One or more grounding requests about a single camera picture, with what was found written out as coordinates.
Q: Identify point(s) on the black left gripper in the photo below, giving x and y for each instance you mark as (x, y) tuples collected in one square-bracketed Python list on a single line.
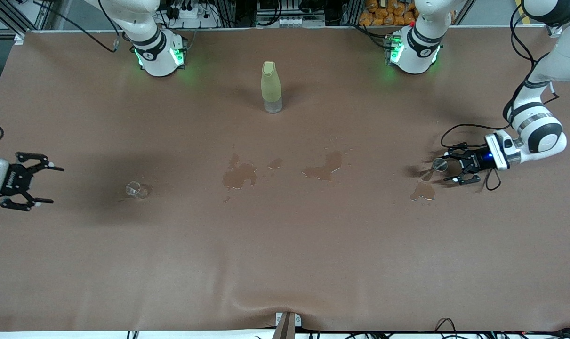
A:
[(476, 162)]

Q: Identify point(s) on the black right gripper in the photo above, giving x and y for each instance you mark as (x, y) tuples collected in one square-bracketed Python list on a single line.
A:
[(12, 181)]

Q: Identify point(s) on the steel double-cone jigger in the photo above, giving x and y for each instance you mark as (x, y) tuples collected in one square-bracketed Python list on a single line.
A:
[(439, 164)]

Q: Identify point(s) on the small clear glass beaker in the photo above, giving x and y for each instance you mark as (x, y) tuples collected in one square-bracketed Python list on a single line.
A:
[(136, 190)]

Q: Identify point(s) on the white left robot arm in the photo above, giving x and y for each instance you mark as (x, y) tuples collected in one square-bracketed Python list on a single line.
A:
[(414, 59)]

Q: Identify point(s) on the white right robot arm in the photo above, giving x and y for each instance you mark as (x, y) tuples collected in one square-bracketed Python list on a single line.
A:
[(157, 61)]

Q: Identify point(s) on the small brown liquid puddle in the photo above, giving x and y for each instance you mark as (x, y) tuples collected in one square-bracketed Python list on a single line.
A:
[(423, 192)]

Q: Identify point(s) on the long brown liquid puddle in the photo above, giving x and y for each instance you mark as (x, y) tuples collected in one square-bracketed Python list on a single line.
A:
[(325, 169)]

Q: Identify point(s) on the orange snack pile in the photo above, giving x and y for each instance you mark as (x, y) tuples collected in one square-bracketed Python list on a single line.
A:
[(374, 16)]

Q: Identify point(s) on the tiny brown liquid puddle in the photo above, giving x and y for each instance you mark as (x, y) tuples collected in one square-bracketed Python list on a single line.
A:
[(275, 164)]

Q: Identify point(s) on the brown table mat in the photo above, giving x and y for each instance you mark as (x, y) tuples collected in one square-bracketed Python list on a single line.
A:
[(284, 259)]

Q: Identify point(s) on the large brown liquid puddle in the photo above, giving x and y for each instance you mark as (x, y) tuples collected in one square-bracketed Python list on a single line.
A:
[(237, 178)]

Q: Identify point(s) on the pale green bottle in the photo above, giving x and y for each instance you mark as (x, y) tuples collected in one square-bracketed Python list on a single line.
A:
[(271, 84)]

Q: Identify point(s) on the white terminal block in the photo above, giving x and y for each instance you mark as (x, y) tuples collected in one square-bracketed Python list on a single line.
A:
[(289, 21)]

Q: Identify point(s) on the white power strip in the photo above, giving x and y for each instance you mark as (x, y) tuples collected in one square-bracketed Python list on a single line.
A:
[(197, 16)]

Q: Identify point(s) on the aluminium frame post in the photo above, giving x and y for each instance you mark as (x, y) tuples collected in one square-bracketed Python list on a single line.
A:
[(555, 31), (16, 26)]

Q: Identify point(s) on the metal clamp bracket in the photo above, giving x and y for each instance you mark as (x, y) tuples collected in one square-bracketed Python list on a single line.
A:
[(287, 325)]

